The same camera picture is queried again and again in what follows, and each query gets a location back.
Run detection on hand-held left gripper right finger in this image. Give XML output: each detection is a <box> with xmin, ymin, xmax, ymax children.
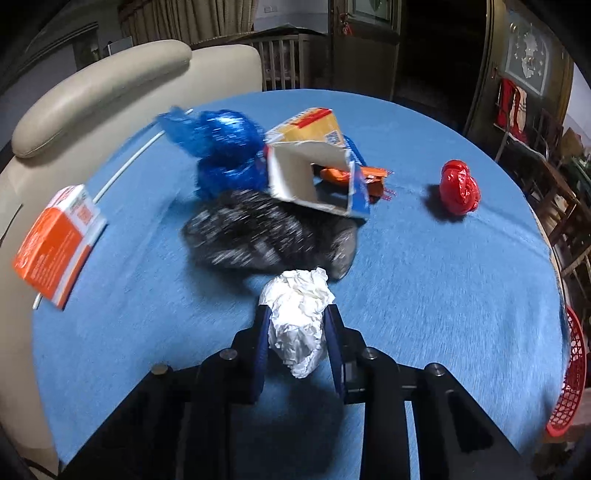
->
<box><xmin>322</xmin><ymin>304</ymin><xmax>528</xmax><ymax>480</ymax></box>

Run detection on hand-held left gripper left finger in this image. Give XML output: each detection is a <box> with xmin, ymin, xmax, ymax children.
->
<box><xmin>60</xmin><ymin>305</ymin><xmax>274</xmax><ymax>480</ymax></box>

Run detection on white paper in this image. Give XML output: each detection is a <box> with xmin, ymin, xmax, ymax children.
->
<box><xmin>259</xmin><ymin>267</ymin><xmax>336</xmax><ymax>380</ymax></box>

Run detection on black plastic bag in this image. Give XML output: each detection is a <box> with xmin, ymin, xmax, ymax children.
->
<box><xmin>182</xmin><ymin>188</ymin><xmax>359</xmax><ymax>280</ymax></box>

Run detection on orange wrapper with red string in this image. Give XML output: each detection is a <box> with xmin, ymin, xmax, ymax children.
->
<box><xmin>320</xmin><ymin>165</ymin><xmax>396</xmax><ymax>205</ymax></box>

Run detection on red plastic bag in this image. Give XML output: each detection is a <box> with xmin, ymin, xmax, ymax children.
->
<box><xmin>438</xmin><ymin>159</ymin><xmax>482</xmax><ymax>216</ymax></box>

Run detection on blue plastic bag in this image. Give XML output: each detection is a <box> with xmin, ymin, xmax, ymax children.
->
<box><xmin>156</xmin><ymin>106</ymin><xmax>271</xmax><ymax>200</ymax></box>

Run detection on red plastic mesh basket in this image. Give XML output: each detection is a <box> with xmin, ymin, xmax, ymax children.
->
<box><xmin>545</xmin><ymin>304</ymin><xmax>591</xmax><ymax>440</ymax></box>

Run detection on blue tablecloth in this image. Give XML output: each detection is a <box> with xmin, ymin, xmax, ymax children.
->
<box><xmin>30</xmin><ymin>89</ymin><xmax>571</xmax><ymax>480</ymax></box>

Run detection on torn yellow cardboard box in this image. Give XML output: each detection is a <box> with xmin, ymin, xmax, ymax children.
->
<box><xmin>264</xmin><ymin>107</ymin><xmax>373</xmax><ymax>222</ymax></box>

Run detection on thin white tube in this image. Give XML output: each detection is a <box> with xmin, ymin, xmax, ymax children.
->
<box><xmin>31</xmin><ymin>108</ymin><xmax>195</xmax><ymax>310</ymax></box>

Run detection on orange and white carton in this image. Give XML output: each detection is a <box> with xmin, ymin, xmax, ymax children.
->
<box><xmin>12</xmin><ymin>184</ymin><xmax>108</xmax><ymax>310</ymax></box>

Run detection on dark wooden chair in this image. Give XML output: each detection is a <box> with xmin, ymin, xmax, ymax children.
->
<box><xmin>499</xmin><ymin>110</ymin><xmax>591</xmax><ymax>296</ymax></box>

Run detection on wooden crib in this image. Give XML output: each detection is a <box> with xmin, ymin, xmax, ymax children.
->
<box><xmin>230</xmin><ymin>27</ymin><xmax>331</xmax><ymax>92</ymax></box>

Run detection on wooden door with red charm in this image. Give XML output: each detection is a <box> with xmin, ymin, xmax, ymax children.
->
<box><xmin>327</xmin><ymin>0</ymin><xmax>403</xmax><ymax>100</ymax></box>

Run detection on beige leather sofa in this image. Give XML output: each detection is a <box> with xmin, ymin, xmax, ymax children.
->
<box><xmin>0</xmin><ymin>39</ymin><xmax>264</xmax><ymax>476</ymax></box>

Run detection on red clothes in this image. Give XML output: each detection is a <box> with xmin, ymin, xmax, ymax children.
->
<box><xmin>496</xmin><ymin>78</ymin><xmax>530</xmax><ymax>145</ymax></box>

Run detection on beige curtain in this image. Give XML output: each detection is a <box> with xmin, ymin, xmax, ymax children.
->
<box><xmin>117</xmin><ymin>0</ymin><xmax>259</xmax><ymax>47</ymax></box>

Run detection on door with frosted glass panel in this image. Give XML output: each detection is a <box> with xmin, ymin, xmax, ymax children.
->
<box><xmin>462</xmin><ymin>0</ymin><xmax>576</xmax><ymax>139</ymax></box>

